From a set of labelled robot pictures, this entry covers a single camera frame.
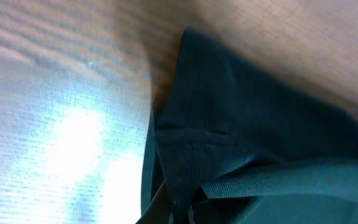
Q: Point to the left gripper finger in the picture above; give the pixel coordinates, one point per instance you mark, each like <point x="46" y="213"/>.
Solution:
<point x="158" y="211"/>

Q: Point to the black t-shirt with white logo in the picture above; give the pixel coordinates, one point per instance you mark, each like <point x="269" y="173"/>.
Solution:
<point x="235" y="145"/>

